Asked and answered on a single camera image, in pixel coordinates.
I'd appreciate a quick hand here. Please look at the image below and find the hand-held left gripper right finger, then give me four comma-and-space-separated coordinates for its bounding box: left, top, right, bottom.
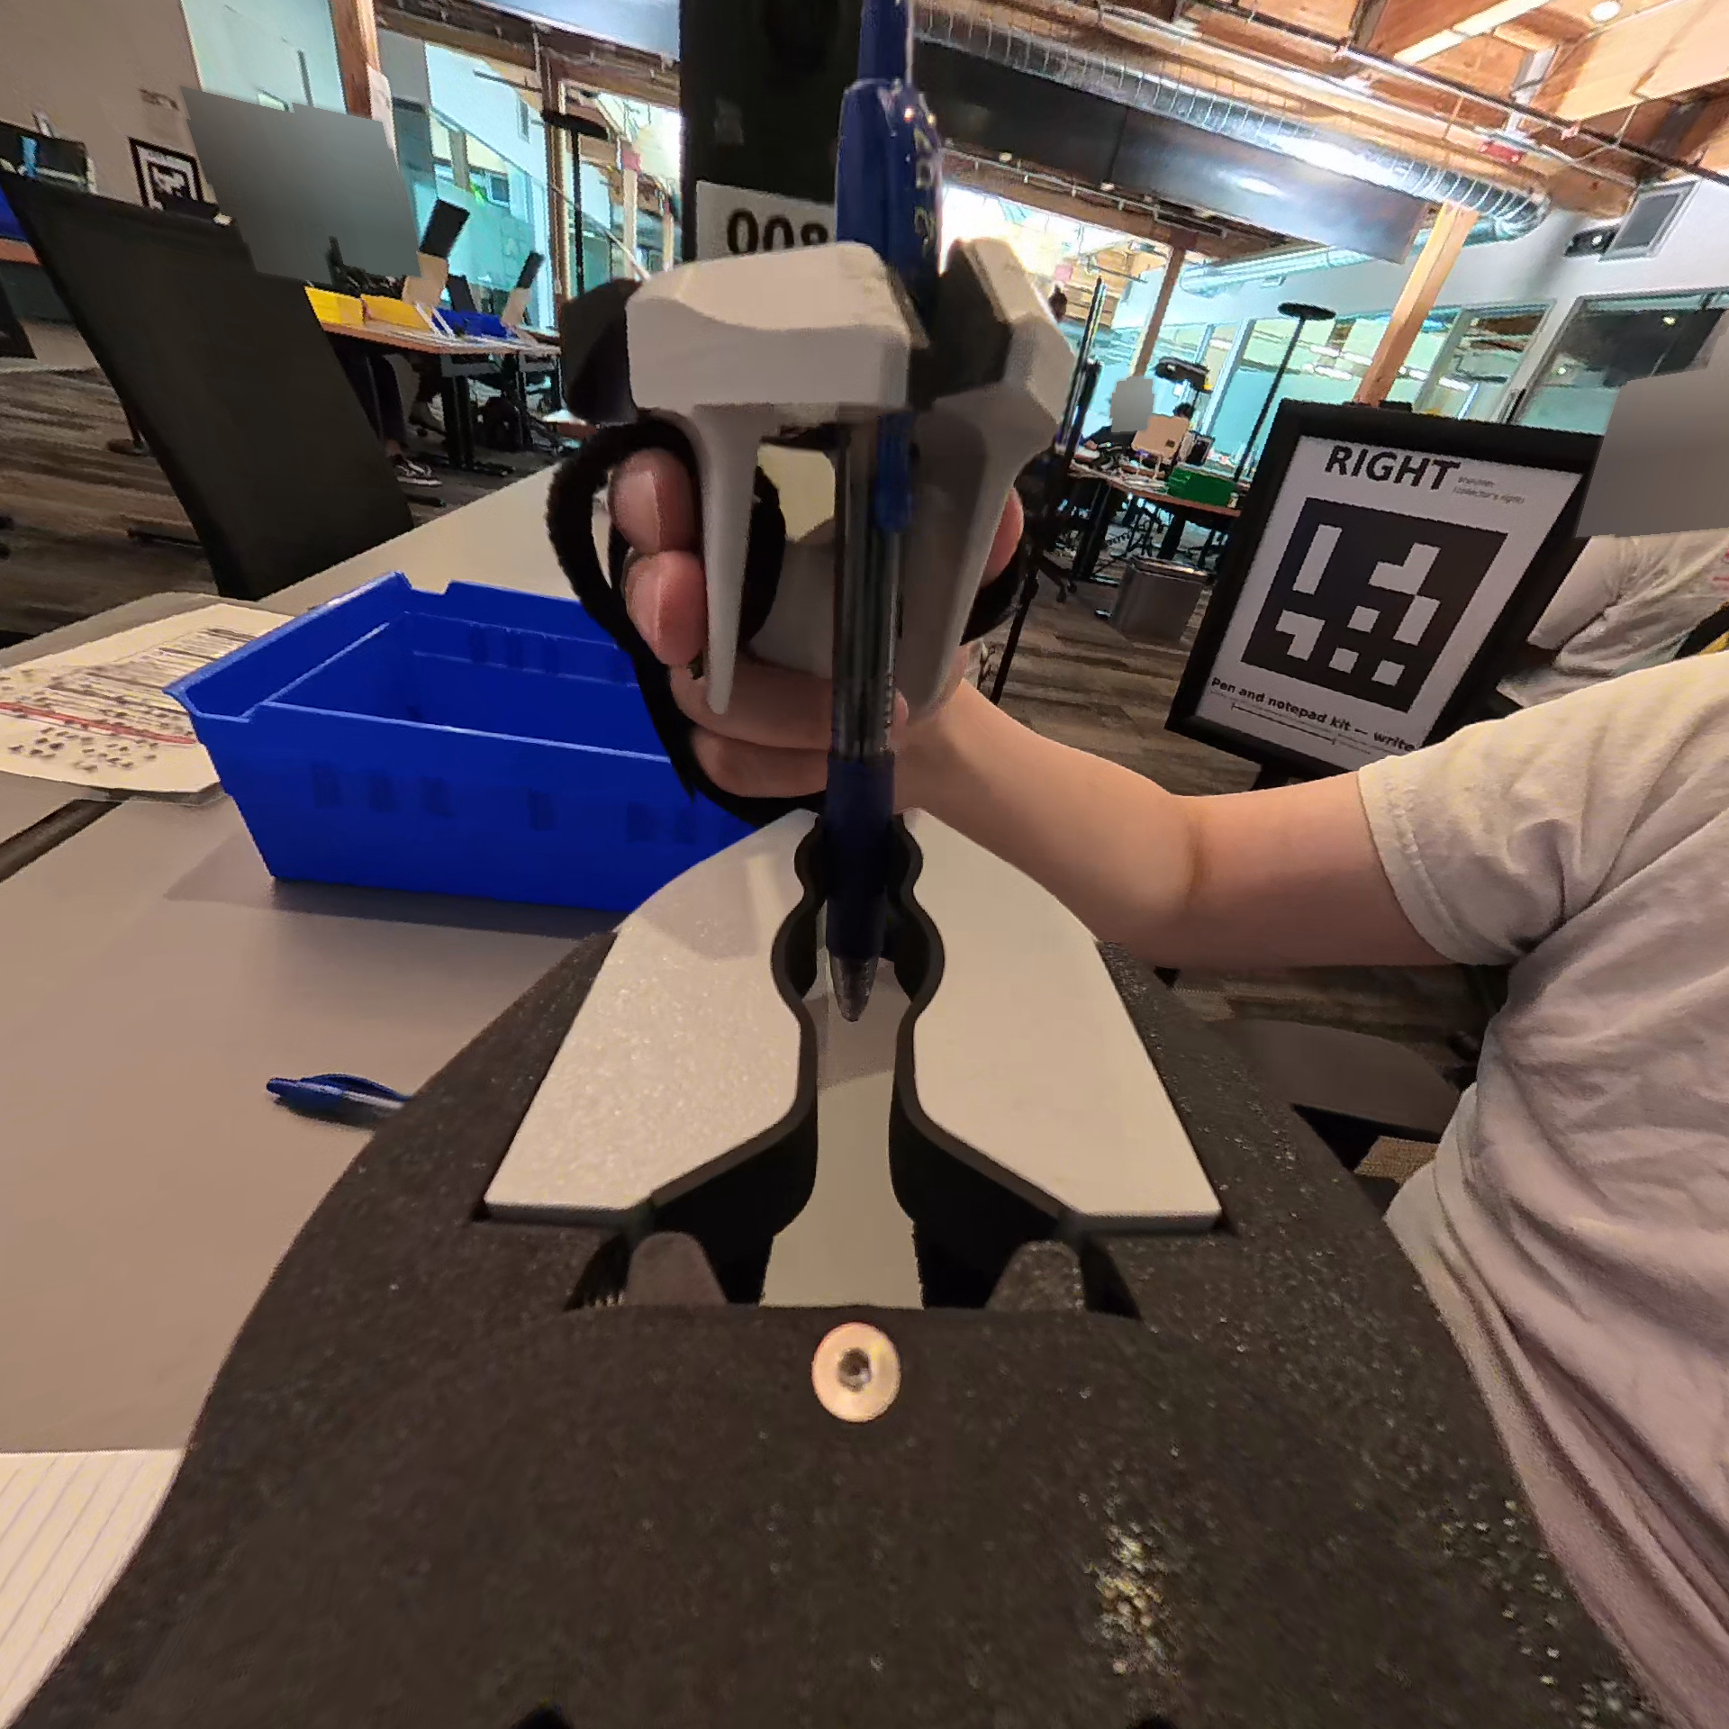
891, 808, 1227, 1236

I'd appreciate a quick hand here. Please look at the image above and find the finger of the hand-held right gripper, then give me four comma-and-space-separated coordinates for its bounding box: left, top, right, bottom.
899, 238, 1079, 713
625, 240, 937, 717

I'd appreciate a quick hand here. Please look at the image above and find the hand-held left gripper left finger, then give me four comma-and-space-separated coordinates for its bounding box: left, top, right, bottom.
479, 810, 822, 1230

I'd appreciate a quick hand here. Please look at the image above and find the blue pen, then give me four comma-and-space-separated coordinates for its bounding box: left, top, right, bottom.
266, 1072, 410, 1125
820, 0, 937, 1023

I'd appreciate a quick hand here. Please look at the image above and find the white lined notepad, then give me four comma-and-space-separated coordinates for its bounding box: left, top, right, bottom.
0, 1450, 184, 1729

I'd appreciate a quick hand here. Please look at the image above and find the person's right forearm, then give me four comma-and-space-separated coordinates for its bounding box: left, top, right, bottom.
905, 695, 1475, 967

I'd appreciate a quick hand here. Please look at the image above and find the person's right hand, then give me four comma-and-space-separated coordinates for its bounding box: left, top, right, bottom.
606, 443, 1031, 818

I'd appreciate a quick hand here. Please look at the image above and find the grey trash bin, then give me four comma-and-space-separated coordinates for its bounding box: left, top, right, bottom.
1110, 555, 1213, 644

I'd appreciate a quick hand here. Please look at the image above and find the black framed marker sign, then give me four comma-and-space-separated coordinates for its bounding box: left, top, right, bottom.
1165, 398, 1605, 788

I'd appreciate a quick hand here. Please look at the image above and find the grey board on stand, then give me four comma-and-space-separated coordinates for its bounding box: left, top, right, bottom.
182, 86, 424, 287

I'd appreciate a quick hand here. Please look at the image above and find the printed paper sheet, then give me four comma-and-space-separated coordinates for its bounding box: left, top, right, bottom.
0, 607, 294, 802

